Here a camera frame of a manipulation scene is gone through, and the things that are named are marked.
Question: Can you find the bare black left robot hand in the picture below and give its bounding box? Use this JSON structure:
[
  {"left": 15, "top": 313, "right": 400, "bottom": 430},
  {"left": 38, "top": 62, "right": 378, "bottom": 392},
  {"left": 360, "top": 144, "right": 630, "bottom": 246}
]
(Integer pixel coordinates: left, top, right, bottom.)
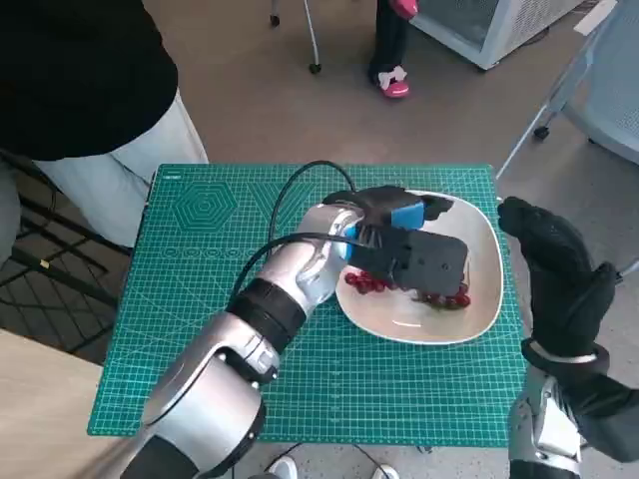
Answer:
[{"left": 321, "top": 185, "right": 457, "bottom": 237}]

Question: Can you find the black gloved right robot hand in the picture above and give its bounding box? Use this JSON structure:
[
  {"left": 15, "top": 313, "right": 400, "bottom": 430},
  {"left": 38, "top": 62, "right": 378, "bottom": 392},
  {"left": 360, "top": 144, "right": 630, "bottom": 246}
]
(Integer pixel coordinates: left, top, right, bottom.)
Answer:
[{"left": 497, "top": 196, "right": 618, "bottom": 358}]

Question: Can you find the red toy grape bunch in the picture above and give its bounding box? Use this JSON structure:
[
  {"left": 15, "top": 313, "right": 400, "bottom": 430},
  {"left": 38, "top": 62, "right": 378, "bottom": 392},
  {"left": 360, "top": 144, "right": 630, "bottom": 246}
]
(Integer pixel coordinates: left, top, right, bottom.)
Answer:
[{"left": 343, "top": 271, "right": 472, "bottom": 312}]

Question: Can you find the white square plate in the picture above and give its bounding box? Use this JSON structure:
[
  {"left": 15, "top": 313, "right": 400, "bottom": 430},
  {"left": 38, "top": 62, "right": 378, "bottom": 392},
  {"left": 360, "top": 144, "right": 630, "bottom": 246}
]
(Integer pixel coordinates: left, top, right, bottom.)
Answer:
[{"left": 332, "top": 191, "right": 504, "bottom": 346}]

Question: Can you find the person with pink shoe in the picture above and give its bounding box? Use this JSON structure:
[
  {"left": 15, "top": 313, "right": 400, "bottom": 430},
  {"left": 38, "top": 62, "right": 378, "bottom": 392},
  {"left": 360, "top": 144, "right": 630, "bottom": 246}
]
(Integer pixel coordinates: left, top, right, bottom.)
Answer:
[{"left": 367, "top": 0, "right": 420, "bottom": 102}]

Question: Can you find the blue-grey chair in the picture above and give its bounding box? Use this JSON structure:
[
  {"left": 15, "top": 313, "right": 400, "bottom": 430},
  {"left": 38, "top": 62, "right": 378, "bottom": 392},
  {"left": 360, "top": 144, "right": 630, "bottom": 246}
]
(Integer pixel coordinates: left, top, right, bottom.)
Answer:
[{"left": 494, "top": 0, "right": 639, "bottom": 281}]

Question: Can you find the green cutting mat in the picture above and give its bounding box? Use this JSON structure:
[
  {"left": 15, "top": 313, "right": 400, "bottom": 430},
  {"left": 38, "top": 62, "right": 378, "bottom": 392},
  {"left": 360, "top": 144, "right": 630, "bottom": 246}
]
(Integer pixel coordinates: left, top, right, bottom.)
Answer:
[{"left": 87, "top": 163, "right": 530, "bottom": 445}]

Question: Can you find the metal chair leg with caster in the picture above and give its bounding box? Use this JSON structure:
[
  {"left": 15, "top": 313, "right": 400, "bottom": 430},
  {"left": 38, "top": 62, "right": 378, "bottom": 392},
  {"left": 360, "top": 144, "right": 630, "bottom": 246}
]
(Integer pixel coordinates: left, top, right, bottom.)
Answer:
[{"left": 269, "top": 0, "right": 323, "bottom": 76}]

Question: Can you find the white perforated cabinet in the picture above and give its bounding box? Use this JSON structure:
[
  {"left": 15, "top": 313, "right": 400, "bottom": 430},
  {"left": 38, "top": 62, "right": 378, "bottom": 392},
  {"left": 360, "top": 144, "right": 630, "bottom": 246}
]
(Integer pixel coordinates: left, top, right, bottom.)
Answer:
[{"left": 408, "top": 0, "right": 586, "bottom": 72}]

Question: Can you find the black metal grid rack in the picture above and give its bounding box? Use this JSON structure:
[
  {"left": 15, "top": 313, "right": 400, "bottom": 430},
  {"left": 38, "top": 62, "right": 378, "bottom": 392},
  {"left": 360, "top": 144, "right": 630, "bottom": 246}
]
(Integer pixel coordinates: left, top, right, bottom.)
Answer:
[{"left": 0, "top": 149, "right": 135, "bottom": 358}]

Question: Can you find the person in black top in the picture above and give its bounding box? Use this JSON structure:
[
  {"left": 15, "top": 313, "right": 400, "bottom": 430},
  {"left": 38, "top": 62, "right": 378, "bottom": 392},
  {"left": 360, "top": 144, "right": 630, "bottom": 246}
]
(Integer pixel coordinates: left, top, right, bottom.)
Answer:
[{"left": 0, "top": 0, "right": 211, "bottom": 250}]

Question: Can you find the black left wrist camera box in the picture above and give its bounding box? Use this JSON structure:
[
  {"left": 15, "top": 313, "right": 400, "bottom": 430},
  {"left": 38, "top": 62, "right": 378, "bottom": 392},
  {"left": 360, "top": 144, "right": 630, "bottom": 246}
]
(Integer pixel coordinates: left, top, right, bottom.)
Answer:
[{"left": 347, "top": 228, "right": 471, "bottom": 301}]

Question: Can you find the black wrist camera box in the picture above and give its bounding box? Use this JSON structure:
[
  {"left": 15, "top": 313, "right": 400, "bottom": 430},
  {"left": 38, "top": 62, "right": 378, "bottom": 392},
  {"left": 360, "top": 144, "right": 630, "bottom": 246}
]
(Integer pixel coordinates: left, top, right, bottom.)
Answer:
[
  {"left": 567, "top": 365, "right": 639, "bottom": 463},
  {"left": 347, "top": 228, "right": 471, "bottom": 301}
]

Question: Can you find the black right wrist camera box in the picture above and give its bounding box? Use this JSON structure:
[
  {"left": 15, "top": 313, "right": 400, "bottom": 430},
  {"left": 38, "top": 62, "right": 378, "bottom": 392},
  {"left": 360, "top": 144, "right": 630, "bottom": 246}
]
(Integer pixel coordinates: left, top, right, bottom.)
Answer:
[{"left": 567, "top": 365, "right": 639, "bottom": 463}]

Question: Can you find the black floor cable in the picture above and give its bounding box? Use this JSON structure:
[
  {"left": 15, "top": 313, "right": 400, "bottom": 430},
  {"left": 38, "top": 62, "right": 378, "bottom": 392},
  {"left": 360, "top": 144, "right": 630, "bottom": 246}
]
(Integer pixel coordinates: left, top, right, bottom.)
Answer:
[{"left": 263, "top": 441, "right": 386, "bottom": 479}]

